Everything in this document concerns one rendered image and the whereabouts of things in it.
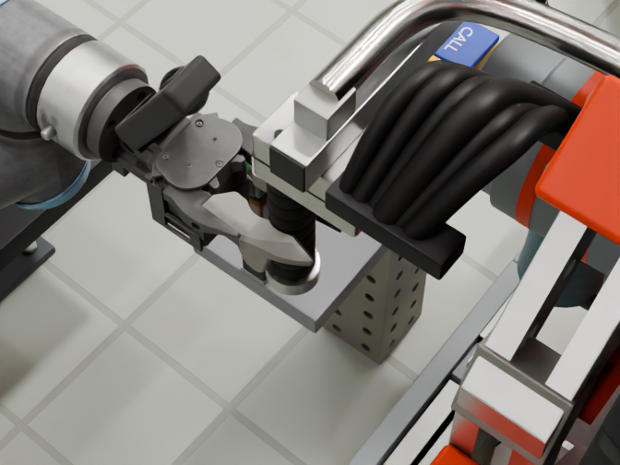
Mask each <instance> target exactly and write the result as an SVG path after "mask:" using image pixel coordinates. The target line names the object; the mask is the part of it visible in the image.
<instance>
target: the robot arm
mask: <svg viewBox="0 0 620 465"><path fill-rule="evenodd" d="M220 80H221V74H220V73H219V71H218V70H217V69H216V68H215V67H214V66H213V65H212V64H211V63H210V62H209V61H208V60H207V59H206V58H205V57H204V56H203V55H198V56H196V57H195V58H194V59H193V60H191V61H190V62H189V63H188V64H187V65H185V66H184V65H182V66H177V67H174V68H172V69H171V70H169V71H168V72H167V73H166V74H165V75H164V76H163V78H162V79H161V83H160V86H159V87H158V88H157V89H154V88H152V87H151V86H150V85H149V77H148V75H147V72H146V70H145V68H143V67H142V66H140V65H138V64H137V63H135V62H133V61H132V60H130V59H129V58H127V57H126V56H124V55H123V54H121V53H119V52H118V51H116V50H115V49H114V48H113V47H111V46H109V45H108V44H106V43H104V42H101V41H99V40H97V39H96V38H94V37H93V36H91V35H90V34H88V33H87V32H86V31H84V30H82V29H81V28H79V27H78V26H76V25H74V24H73V23H71V22H70V21H68V20H67V19H65V18H63V17H61V16H60V15H58V14H56V13H55V12H53V10H51V9H50V8H48V7H46V6H44V5H43V4H41V3H40V2H38V1H36V0H0V209H3V208H5V207H7V206H9V205H12V204H13V205H15V206H18V207H20V208H23V209H32V210H40V209H51V208H54V207H56V206H59V205H61V204H63V203H65V202H67V200H69V199H70V198H71V197H73V196H74V195H75V194H76V193H77V192H78V191H79V190H80V189H81V187H82V186H83V185H84V184H85V182H86V180H87V178H88V175H89V169H90V161H94V160H97V159H101V160H103V161H105V162H108V163H111V164H112V166H113V170H115V171H116V172H118V173H120V174H121V175H122V176H123V177H126V176H127V175H128V174H129V173H132V174H133V175H134V176H136V177H137V178H139V179H140V180H142V181H143V182H145V183H146V185H147V189H148V195H149V204H150V209H151V215H152V219H153V220H155V221H156V222H157V223H159V224H160V225H161V226H163V227H164V228H166V229H167V230H169V231H170V232H172V233H174V234H175V235H177V236H178V237H179V238H181V239H182V240H184V241H185V242H187V243H188V244H190V245H192V246H193V247H194V248H195V249H197V250H198V251H199V252H202V251H203V246H208V245H209V244H210V243H211V241H212V240H213V239H214V238H215V237H216V236H217V235H223V236H225V237H227V238H228V239H229V240H231V241H232V242H233V243H235V244H236V245H237V246H238V248H239V250H240V253H241V255H242V257H243V259H244V261H245V263H246V264H247V265H248V266H249V267H251V268H252V269H253V270H255V271H257V272H264V271H265V270H266V269H267V267H268V264H269V263H270V261H271V260H274V261H277V262H280V263H284V264H289V265H296V266H307V267H310V266H311V265H312V264H314V259H313V258H312V257H311V255H310V254H309V253H308V252H307V251H306V249H305V248H304V247H303V246H302V244H301V243H300V242H299V241H298V240H297V238H296V237H295V236H294V235H292V236H290V235H289V234H285V233H283V232H280V231H278V230H276V229H275V228H274V227H273V226H272V225H271V223H270V221H269V220H266V219H263V218H260V217H258V216H257V215H256V214H255V213H254V212H253V211H252V210H251V209H250V208H249V205H248V203H249V197H248V195H250V196H252V197H254V196H255V195H256V187H257V188H259V189H261V190H263V191H265V192H267V182H265V181H264V180H262V179H261V178H259V177H257V176H256V174H255V170H254V158H253V157H251V156H250V154H251V153H252V152H253V140H252V135H253V134H254V132H255V131H256V130H257V129H258V127H257V126H254V125H248V124H246V123H244V122H242V121H241V120H240V119H239V118H234V119H233V121H232V122H230V121H227V120H224V119H221V118H219V117H218V113H207V114H202V113H200V112H199V111H200V110H202V109H203V107H204V106H205V105H206V103H207V101H208V99H209V94H210V93H209V92H210V91H211V90H212V89H213V88H214V87H215V85H216V84H217V83H218V82H219V81H220ZM189 115H192V116H191V117H190V118H187V116H189ZM245 162H247V163H248V164H250V165H251V166H252V168H251V169H250V170H249V175H248V174H246V163H245ZM168 223H170V224H171V225H172V226H171V225H170V224H168ZM174 227H175V228H176V229H178V230H179V231H181V232H179V231H178V230H176V229H175V228H174ZM182 233H184V234H182ZM185 234H186V235H187V236H189V238H188V237H187V236H185Z"/></svg>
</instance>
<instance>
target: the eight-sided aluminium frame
mask: <svg viewBox="0 0 620 465"><path fill-rule="evenodd" d="M595 235H596V232H595V231H594V230H592V229H591V228H589V227H587V226H586V225H584V224H582V223H580V222H579V221H576V220H575V219H573V218H571V217H570V216H568V215H566V214H565V213H564V212H562V211H561V210H560V211H559V213H558V215H557V217H556V218H555V220H554V223H553V224H552V226H551V228H550V230H549V232H548V233H547V234H546V236H545V238H544V239H543V241H542V244H541V245H540V247H539V249H538V251H537V252H536V254H535V256H534V258H533V259H532V261H531V263H530V264H529V266H528V268H527V270H526V272H525V273H524V275H523V277H522V279H521V280H520V282H519V285H518V286H517V288H516V290H515V291H514V292H513V294H512V296H511V298H510V299H509V301H508V303H507V305H506V307H505V309H504V311H503V313H502V314H501V316H500V317H499V319H498V320H497V322H496V324H495V326H494V328H493V330H492V331H491V332H490V333H489V334H488V335H487V336H486V337H485V338H484V339H483V340H482V341H481V342H480V343H479V344H478V345H477V347H476V349H475V352H474V354H473V356H472V357H471V361H470V363H469V365H468V368H467V370H466V372H465V374H464V377H463V378H462V380H461V382H460V385H459V388H458V390H457V392H456V395H455V397H454V399H453V400H452V403H451V406H450V407H451V409H452V410H454V411H455V415H454V420H453V424H452V428H451V432H450V437H449V441H448V444H449V445H451V446H454V447H455V448H457V449H458V450H460V451H461V452H463V453H464V454H466V455H467V456H469V457H470V458H472V459H473V460H475V461H476V462H478V463H479V464H481V465H579V463H580V461H581V459H582V457H583V456H584V454H585V452H586V450H587V449H588V447H589V445H590V443H591V441H592V439H593V438H594V436H595V435H596V433H597V432H598V430H599V429H600V427H601V425H602V423H603V421H604V419H605V417H606V415H607V414H608V412H609V410H610V409H611V408H612V406H613V405H614V402H615V400H616V399H617V397H618V395H619V394H620V385H619V386H618V388H617V389H616V390H615V392H614V394H613V395H612V397H611V398H609V400H608V401H607V403H606V404H605V405H604V407H603V408H602V410H601V411H600V413H599V414H598V416H597V417H596V418H595V420H594V421H593V423H592V424H591V425H589V424H587V423H585V422H584V421H582V420H581V419H579V418H578V415H579V413H580V411H581V409H582V407H583V406H584V404H585V402H586V400H587V398H588V396H589V394H590V393H591V391H592V389H593V387H594V385H595V383H596V382H597V378H596V377H597V376H598V374H599V373H600V372H601V370H602V369H603V368H604V367H605V365H606V364H607V362H608V361H609V360H610V358H611V357H612V356H613V354H614V352H615V351H616V350H617V348H618V347H619V345H620V258H619V259H618V261H617V263H616V265H615V266H614V269H613V270H612V272H611V274H610V275H609V277H608V279H607V280H606V282H605V283H604V285H603V286H602V289H601V290H600V292H599V294H598V295H597V297H596V299H595V300H594V302H593V304H592V305H591V307H590V310H589V311H588V313H587V314H586V315H585V317H584V319H583V320H582V322H581V324H580V325H579V327H578V330H577V331H576V333H575V335H574V336H573V338H572V340H571V341H570V342H569V344H568V345H567V347H566V350H565V351H564V353H563V355H561V354H560V353H558V352H556V351H554V350H553V349H551V348H550V347H548V346H546V345H545V344H543V343H542V342H540V341H539V340H536V337H537V335H538V334H539V332H540V330H541V329H542V327H543V324H544V323H545V321H546V319H547V318H548V316H549V315H550V313H551V312H552V310H553V308H554V306H555V304H556V302H557V301H558V299H559V297H560V295H561V294H562V292H563V290H564V289H565V287H566V285H567V284H568V282H569V280H570V279H571V277H572V275H573V273H574V272H575V270H576V268H577V266H578V264H579V262H580V261H581V259H582V258H583V256H584V255H585V253H586V251H587V250H588V248H589V246H590V244H591V242H592V240H593V239H594V237H595ZM497 440H499V441H500V442H502V443H500V444H499V445H498V446H497V447H496V442H497Z"/></svg>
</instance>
